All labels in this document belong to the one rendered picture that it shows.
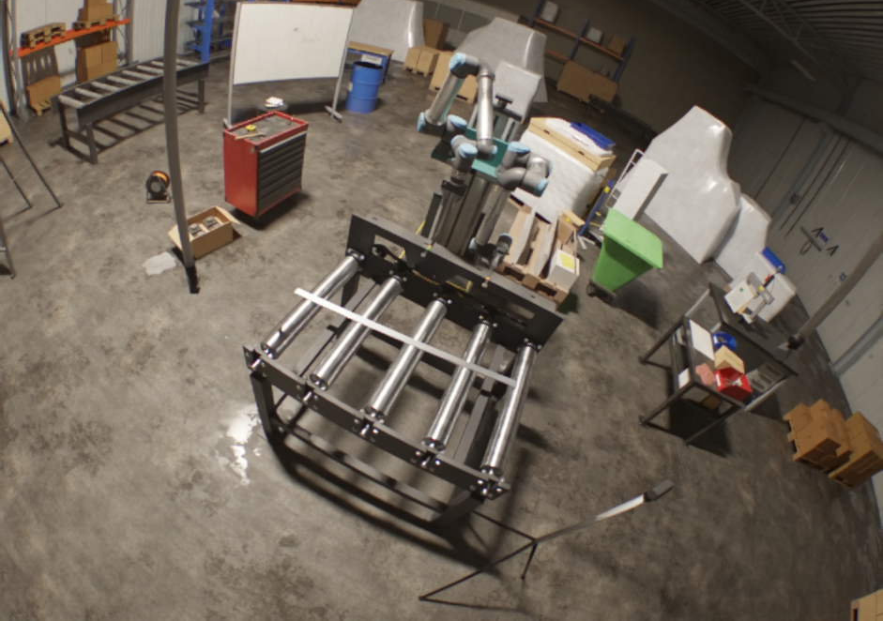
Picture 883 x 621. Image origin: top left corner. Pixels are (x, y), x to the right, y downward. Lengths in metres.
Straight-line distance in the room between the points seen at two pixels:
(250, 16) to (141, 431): 4.91
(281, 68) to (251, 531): 5.58
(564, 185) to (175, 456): 4.99
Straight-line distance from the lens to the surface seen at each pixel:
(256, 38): 5.77
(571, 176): 5.05
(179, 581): 2.54
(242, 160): 3.62
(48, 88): 9.91
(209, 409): 2.73
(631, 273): 4.37
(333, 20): 6.22
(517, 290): 2.06
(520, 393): 1.97
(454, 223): 3.24
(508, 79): 9.83
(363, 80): 7.04
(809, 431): 6.39
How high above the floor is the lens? 2.40
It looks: 42 degrees down
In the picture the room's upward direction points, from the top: 23 degrees clockwise
